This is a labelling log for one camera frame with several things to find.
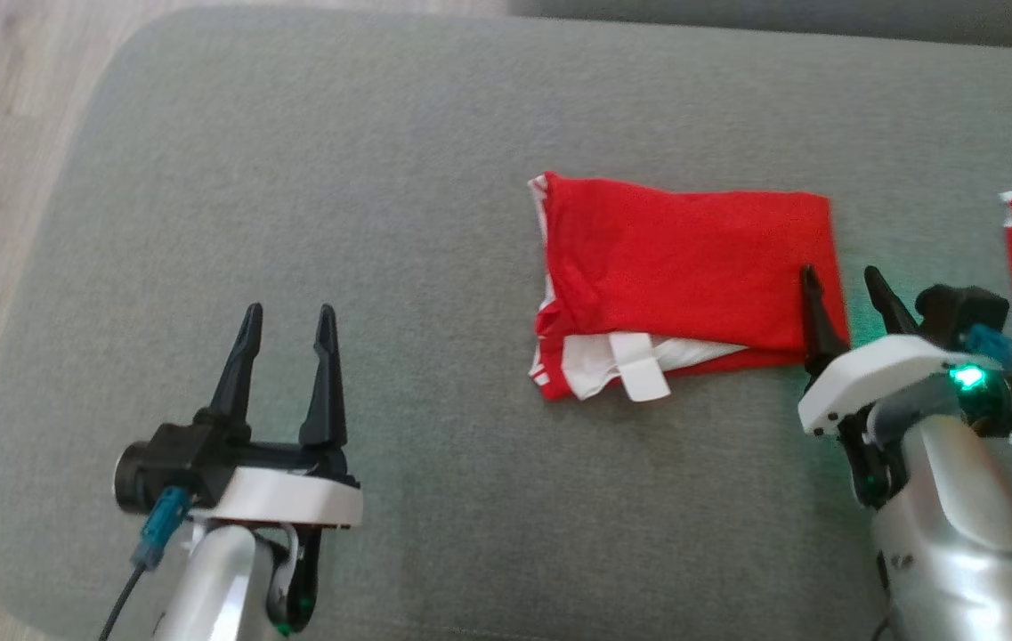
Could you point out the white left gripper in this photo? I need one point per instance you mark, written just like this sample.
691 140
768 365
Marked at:
292 499

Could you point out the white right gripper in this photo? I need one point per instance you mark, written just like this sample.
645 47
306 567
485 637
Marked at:
870 369

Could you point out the red Bulls 23 jersey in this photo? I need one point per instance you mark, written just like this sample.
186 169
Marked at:
684 258

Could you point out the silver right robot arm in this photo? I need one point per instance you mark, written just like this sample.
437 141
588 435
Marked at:
959 534

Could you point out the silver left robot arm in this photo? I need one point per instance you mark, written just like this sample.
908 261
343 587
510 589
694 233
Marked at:
212 588

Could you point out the grey sofa seat cushion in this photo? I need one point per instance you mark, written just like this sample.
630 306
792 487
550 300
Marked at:
336 178

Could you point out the grey sofa back cushion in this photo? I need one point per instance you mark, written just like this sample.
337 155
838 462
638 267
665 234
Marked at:
826 18

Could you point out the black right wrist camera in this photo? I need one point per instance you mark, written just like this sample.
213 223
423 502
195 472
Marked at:
959 307

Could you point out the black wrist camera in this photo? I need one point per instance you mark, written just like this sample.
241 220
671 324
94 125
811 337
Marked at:
959 307
176 458

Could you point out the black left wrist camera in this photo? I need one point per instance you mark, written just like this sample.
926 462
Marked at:
176 458

